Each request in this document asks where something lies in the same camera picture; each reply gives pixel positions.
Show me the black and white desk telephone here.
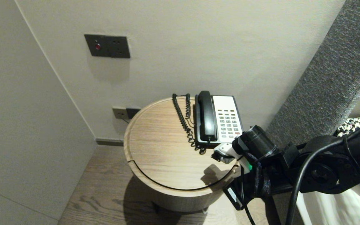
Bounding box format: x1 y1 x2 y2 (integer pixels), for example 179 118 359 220
194 95 245 147

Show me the black telephone handset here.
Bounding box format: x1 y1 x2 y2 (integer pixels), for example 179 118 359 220
197 91 218 142

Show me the grey fabric headboard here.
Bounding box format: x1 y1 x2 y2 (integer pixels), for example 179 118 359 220
266 0 360 148

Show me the round wooden bedside table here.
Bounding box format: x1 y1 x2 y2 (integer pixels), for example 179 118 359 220
124 97 247 213

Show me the houndstooth pillow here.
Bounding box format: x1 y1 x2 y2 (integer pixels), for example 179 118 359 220
336 116 360 192

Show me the white bed sheet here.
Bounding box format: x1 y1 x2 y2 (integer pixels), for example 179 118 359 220
296 181 360 225

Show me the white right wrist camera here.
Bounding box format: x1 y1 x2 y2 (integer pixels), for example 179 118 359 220
211 142 253 173

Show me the black braided camera cable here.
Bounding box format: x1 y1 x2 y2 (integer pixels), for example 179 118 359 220
246 152 272 198

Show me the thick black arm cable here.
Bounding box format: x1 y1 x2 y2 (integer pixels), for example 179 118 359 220
286 111 360 225

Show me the black coiled phone cord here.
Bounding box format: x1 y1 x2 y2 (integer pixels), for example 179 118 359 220
172 94 207 155

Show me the dark wall power socket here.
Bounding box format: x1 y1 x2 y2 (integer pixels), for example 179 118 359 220
126 108 142 119

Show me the grey wall baseboard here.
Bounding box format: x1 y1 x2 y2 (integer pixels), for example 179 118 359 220
96 138 125 147

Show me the beige wall data socket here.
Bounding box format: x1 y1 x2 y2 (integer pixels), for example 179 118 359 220
112 107 127 120

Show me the dark wall switch panel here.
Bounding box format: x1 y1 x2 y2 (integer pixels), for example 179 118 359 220
85 34 131 59

